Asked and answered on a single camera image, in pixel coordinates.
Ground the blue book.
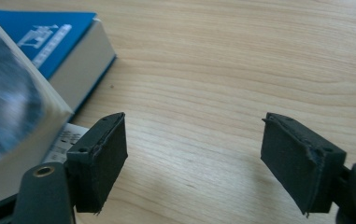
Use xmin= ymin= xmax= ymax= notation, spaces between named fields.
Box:
xmin=0 ymin=7 xmax=118 ymax=115

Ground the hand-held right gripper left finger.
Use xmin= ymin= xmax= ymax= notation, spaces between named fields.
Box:
xmin=65 ymin=111 xmax=129 ymax=216

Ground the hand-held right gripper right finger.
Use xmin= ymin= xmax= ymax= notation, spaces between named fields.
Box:
xmin=260 ymin=112 xmax=348 ymax=217

